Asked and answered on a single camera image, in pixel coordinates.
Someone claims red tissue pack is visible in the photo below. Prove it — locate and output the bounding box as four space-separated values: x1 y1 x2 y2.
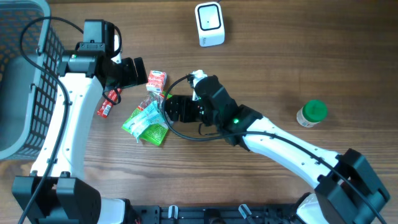
146 70 167 93

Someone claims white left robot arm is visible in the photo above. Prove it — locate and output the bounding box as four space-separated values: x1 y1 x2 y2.
12 19 148 223

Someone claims white barcode scanner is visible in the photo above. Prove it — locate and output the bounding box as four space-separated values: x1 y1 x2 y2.
194 1 225 47

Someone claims green candy bag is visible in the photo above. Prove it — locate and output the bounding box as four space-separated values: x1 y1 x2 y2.
122 91 169 146

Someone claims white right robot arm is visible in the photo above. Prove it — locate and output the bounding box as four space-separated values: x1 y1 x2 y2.
162 73 391 223

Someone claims red snack bar wrapper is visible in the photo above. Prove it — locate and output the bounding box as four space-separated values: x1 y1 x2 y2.
97 88 122 118

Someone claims mint green wipes pack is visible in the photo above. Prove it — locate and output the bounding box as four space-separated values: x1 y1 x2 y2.
123 101 165 142

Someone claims green lid jar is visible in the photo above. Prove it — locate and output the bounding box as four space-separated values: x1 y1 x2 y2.
296 100 328 128

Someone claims grey mesh shopping basket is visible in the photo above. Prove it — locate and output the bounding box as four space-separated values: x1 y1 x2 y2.
1 1 64 160

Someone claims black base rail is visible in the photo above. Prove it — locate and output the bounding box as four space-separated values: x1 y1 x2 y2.
127 203 302 224

